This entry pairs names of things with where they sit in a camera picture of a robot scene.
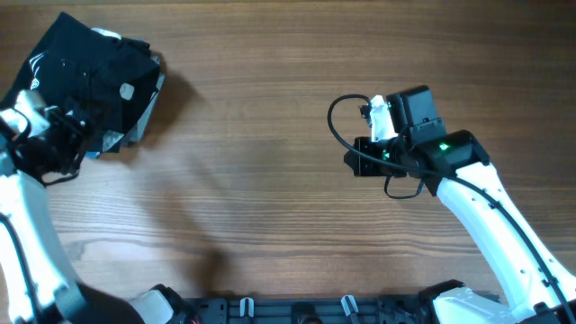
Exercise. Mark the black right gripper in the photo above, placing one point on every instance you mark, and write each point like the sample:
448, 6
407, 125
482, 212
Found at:
363, 166

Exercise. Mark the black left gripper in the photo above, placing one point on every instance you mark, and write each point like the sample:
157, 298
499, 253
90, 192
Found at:
76, 136

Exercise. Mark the black t-shirt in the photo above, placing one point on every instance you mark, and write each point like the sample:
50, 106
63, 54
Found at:
98, 73

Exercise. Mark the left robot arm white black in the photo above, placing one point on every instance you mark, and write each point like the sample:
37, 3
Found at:
42, 285

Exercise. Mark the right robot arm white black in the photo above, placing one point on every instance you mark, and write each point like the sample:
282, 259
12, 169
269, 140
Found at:
457, 170

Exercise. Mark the blue folded shirt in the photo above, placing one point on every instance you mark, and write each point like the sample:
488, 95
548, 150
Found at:
92, 154

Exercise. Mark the grey folded shirt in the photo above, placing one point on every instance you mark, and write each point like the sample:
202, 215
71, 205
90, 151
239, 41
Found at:
138, 98

